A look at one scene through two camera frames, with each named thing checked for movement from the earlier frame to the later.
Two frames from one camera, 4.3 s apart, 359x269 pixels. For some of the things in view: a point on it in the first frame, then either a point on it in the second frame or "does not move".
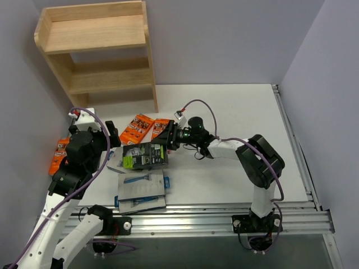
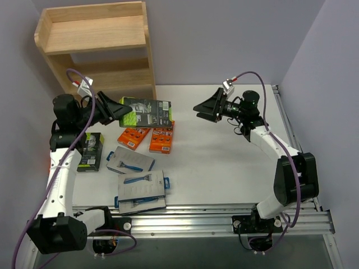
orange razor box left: [137, 130] does not move
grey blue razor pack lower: [135, 204] does not move
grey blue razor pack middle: [142, 184] does not move
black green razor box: [141, 156] to [146, 112]
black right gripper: [171, 135] to [220, 104]
